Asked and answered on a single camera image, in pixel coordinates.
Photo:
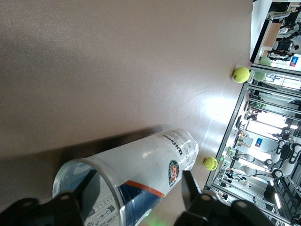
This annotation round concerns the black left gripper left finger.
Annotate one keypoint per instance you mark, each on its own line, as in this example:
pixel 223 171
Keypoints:
pixel 58 209

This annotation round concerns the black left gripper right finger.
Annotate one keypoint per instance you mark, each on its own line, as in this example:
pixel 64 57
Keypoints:
pixel 211 212

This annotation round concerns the white blue tennis ball can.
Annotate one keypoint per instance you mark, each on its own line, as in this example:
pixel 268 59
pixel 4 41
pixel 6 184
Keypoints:
pixel 145 169

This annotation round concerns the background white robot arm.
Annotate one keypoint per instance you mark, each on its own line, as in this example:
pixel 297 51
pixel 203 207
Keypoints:
pixel 285 162

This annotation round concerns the yellow tennis ball black print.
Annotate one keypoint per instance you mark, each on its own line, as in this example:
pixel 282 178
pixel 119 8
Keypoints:
pixel 210 163
pixel 241 74

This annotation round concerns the blue sign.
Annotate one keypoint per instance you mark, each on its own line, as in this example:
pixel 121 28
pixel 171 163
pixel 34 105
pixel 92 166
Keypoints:
pixel 295 61
pixel 259 142

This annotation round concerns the person in dark clothes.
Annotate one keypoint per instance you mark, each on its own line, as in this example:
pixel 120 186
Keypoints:
pixel 283 47

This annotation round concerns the wooden desk board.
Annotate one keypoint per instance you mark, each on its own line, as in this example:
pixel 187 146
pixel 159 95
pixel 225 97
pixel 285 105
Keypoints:
pixel 271 35

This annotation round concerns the aluminium extrusion frame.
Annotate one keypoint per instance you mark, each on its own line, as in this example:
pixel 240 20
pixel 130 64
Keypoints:
pixel 235 113

